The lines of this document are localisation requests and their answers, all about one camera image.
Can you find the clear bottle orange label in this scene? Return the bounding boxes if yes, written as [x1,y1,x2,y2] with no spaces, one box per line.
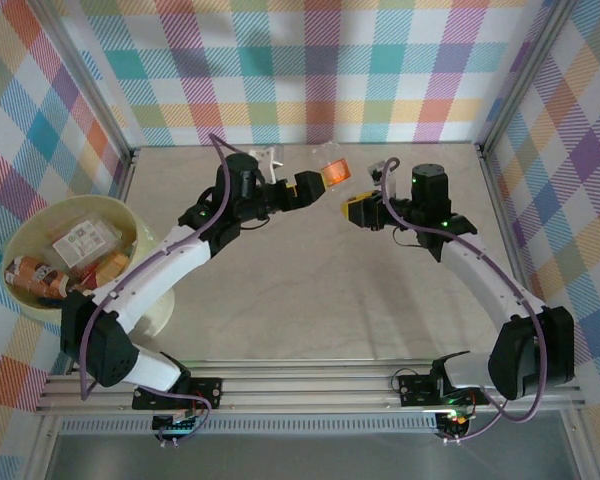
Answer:
[311,141,352,189]

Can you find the gold label bottle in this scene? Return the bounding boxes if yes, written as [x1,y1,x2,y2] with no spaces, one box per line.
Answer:
[92,251,131,286]

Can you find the clear plastic box white label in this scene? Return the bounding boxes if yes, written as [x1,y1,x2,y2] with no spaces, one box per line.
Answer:
[49,212,124,274]

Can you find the pale yellow plastic bin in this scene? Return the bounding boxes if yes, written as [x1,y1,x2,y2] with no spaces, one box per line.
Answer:
[2,195,176,346]

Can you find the small circuit board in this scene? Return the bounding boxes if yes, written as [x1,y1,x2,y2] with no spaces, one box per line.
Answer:
[437,409,474,441]
[152,413,201,444]

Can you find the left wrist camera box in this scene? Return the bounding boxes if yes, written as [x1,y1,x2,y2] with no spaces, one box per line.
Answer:
[248,145,286,184]

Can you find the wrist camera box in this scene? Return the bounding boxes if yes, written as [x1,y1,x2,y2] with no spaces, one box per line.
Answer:
[367,159,396,194]
[248,145,286,184]

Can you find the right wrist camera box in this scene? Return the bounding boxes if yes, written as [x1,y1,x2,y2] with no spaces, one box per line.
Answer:
[367,159,396,194]

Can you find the aluminium frame post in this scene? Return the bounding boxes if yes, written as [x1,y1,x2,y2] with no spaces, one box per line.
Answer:
[27,0,140,161]
[477,0,581,151]

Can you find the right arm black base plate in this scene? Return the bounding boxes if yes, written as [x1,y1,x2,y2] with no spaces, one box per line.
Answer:
[395,372,491,407]

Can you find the aluminium mounting rail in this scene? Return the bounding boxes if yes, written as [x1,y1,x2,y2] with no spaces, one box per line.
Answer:
[34,359,589,414]

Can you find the grey slotted cable duct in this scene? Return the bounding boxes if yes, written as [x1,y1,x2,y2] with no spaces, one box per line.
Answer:
[59,417,441,434]

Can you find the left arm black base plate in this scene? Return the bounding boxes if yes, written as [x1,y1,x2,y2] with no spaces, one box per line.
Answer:
[132,377,224,412]

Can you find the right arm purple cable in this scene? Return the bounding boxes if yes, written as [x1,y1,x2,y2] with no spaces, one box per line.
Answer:
[379,157,549,446]

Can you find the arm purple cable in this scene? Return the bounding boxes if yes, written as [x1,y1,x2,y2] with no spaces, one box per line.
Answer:
[79,133,231,441]
[379,157,549,446]

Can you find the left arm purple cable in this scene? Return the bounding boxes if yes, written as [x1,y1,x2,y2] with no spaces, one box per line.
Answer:
[79,133,231,441]

